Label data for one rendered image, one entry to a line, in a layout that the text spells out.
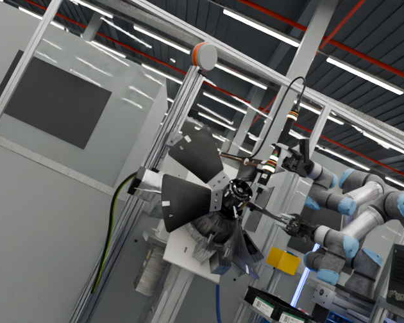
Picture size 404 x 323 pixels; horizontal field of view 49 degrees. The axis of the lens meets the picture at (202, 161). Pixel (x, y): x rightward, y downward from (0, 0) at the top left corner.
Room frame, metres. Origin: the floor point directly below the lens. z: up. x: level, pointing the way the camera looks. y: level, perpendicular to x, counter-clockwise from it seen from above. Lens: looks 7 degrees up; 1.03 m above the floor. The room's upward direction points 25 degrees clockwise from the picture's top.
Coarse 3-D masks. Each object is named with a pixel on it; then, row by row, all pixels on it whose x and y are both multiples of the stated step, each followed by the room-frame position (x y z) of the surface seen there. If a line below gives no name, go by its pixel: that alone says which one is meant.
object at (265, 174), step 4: (300, 100) 1.92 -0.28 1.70; (296, 104) 1.92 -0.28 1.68; (292, 108) 1.92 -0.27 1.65; (296, 108) 1.91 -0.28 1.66; (296, 112) 1.94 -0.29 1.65; (264, 172) 1.92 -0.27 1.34; (268, 172) 1.91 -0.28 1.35; (272, 172) 1.92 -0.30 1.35; (264, 176) 1.91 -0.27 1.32; (268, 176) 1.91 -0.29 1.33; (260, 180) 1.92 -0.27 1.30; (264, 180) 1.91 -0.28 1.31; (268, 180) 1.92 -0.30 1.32; (264, 184) 1.91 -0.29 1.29; (260, 188) 1.92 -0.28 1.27; (260, 192) 1.92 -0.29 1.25
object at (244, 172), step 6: (258, 162) 2.13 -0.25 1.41; (240, 168) 2.11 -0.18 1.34; (246, 168) 2.10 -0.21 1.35; (252, 168) 2.08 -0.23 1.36; (276, 168) 2.08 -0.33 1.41; (282, 168) 2.09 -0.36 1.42; (240, 174) 2.06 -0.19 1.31; (246, 174) 2.04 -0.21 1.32; (252, 174) 2.02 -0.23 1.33; (246, 180) 1.98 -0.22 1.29; (252, 180) 1.97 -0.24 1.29
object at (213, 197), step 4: (212, 192) 1.84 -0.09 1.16; (216, 192) 1.85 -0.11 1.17; (220, 192) 1.86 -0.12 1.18; (212, 196) 1.84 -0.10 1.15; (216, 196) 1.85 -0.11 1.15; (220, 196) 1.86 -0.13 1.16; (212, 200) 1.85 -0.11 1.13; (220, 200) 1.87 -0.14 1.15; (212, 204) 1.86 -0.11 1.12; (216, 204) 1.87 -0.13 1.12; (220, 204) 1.88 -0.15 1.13; (212, 208) 1.86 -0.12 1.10; (216, 208) 1.87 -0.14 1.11; (220, 208) 1.88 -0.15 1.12
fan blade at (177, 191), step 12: (168, 180) 1.74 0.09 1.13; (180, 180) 1.76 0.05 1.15; (168, 192) 1.73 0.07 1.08; (180, 192) 1.75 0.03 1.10; (192, 192) 1.78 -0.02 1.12; (204, 192) 1.81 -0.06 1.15; (180, 204) 1.76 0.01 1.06; (192, 204) 1.79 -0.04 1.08; (204, 204) 1.82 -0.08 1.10; (180, 216) 1.77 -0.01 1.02; (192, 216) 1.80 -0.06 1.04; (168, 228) 1.74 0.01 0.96
